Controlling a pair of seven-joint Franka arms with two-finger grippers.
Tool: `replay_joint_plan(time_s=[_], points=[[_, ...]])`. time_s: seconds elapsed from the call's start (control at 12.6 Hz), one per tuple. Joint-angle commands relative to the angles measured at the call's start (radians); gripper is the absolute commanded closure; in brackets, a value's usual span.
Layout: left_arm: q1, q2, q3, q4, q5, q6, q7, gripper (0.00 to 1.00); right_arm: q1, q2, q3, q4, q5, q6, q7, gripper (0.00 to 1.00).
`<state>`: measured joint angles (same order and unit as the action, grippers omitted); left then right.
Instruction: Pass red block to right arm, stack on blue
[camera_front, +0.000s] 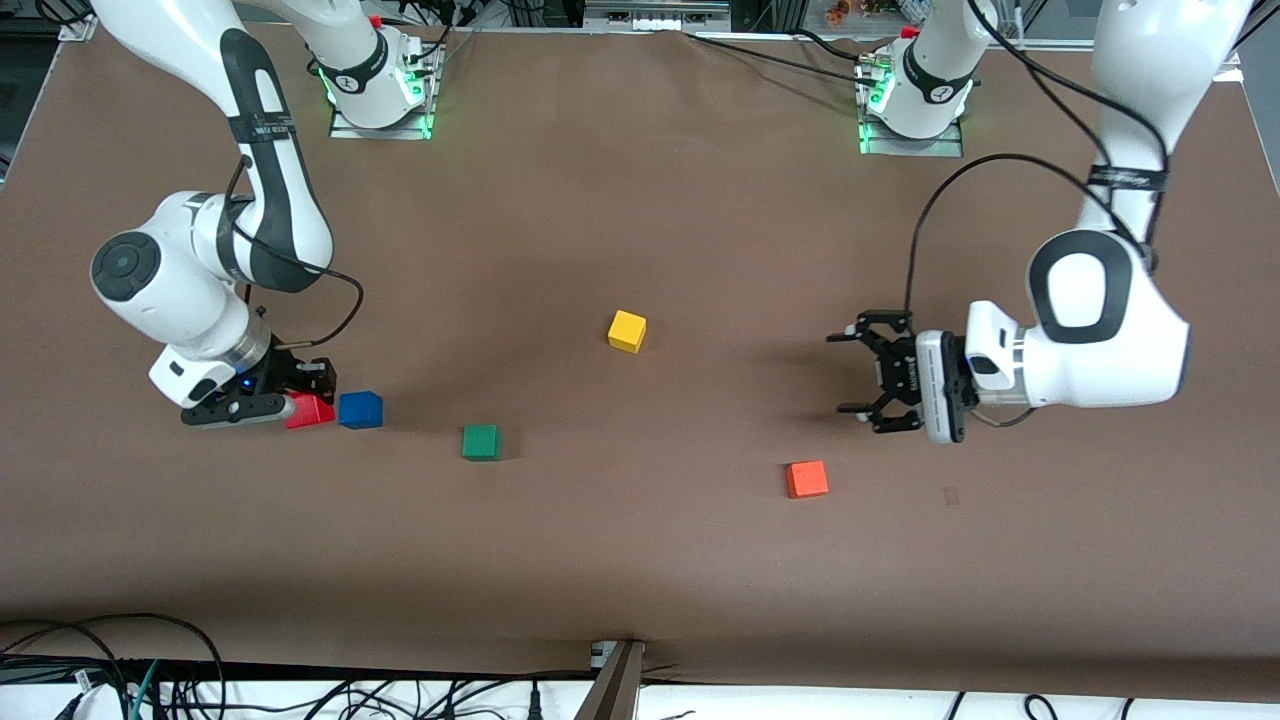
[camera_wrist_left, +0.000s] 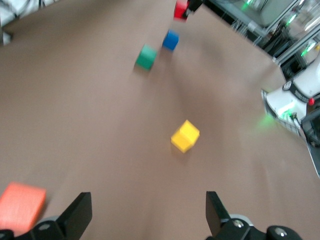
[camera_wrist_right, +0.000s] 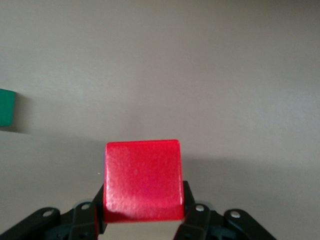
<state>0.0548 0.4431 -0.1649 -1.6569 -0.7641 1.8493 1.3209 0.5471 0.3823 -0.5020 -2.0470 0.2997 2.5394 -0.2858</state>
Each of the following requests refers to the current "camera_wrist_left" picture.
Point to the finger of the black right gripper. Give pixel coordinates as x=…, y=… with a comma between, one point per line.
x=195, y=5

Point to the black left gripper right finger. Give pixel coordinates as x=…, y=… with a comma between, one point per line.
x=215, y=212

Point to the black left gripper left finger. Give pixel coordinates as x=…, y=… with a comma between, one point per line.
x=77, y=215

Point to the red block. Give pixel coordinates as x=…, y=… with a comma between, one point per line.
x=180, y=10

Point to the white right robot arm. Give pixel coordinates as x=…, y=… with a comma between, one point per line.
x=287, y=100

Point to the blue block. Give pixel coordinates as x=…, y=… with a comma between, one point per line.
x=170, y=40

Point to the orange block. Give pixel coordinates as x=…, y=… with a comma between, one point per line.
x=21, y=205

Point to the green block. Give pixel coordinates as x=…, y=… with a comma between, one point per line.
x=146, y=58

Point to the yellow block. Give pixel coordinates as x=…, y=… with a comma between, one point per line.
x=185, y=137

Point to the aluminium frame structure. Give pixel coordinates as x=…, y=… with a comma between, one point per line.
x=260, y=30

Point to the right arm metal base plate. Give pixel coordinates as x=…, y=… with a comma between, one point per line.
x=287, y=125

